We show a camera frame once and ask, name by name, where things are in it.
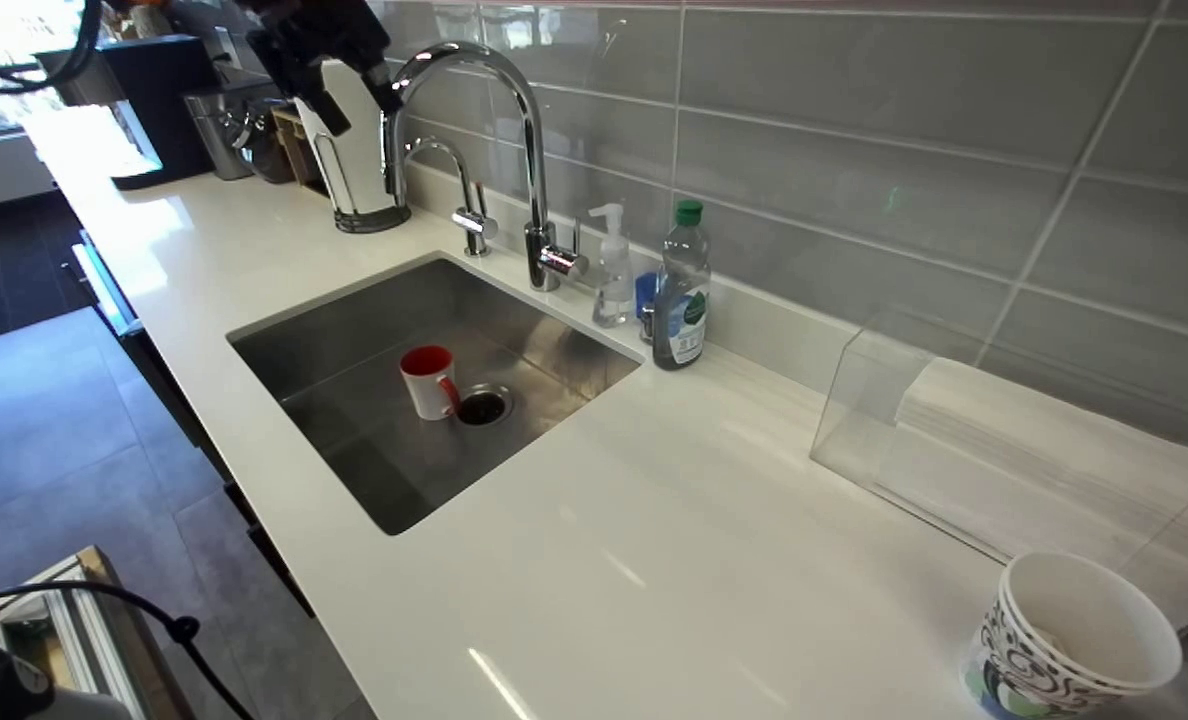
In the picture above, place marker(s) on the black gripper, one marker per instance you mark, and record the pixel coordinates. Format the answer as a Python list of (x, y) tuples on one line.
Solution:
[(327, 31)]

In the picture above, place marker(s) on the white mug with red interior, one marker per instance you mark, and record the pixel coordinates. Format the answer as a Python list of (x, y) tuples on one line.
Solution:
[(425, 389)]

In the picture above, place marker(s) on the round sink drain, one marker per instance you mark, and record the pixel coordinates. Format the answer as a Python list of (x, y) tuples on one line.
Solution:
[(482, 405)]

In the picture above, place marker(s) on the stainless steel sink basin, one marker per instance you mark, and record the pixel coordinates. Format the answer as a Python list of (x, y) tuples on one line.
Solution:
[(353, 454)]

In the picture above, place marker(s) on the white paper towel roll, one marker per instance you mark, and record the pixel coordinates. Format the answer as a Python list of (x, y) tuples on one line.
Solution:
[(356, 146)]

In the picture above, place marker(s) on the small chrome faucet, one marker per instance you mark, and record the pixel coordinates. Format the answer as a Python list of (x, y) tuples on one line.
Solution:
[(472, 223)]

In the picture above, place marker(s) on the tall chrome gooseneck faucet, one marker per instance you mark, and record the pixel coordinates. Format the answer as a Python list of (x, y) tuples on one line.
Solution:
[(531, 163)]

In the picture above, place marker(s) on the black box appliance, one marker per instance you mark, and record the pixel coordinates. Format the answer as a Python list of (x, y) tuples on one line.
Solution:
[(152, 94)]

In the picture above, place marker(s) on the clear pump soap bottle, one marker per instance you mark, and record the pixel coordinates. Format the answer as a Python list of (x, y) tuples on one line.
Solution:
[(612, 287)]

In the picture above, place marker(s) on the dish soap bottle green cap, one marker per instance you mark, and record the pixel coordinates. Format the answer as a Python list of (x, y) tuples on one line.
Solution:
[(683, 314)]

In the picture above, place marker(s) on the clear acrylic napkin holder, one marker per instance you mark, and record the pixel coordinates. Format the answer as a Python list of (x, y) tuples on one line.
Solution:
[(859, 402)]

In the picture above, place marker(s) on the light wooden side table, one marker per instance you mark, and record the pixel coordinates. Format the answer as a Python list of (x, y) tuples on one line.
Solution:
[(98, 643)]

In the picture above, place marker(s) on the light wooden frame box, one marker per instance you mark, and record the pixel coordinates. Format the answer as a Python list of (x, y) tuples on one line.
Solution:
[(293, 146)]

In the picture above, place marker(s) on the grey camera stand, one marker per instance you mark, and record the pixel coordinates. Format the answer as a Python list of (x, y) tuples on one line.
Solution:
[(5, 686)]

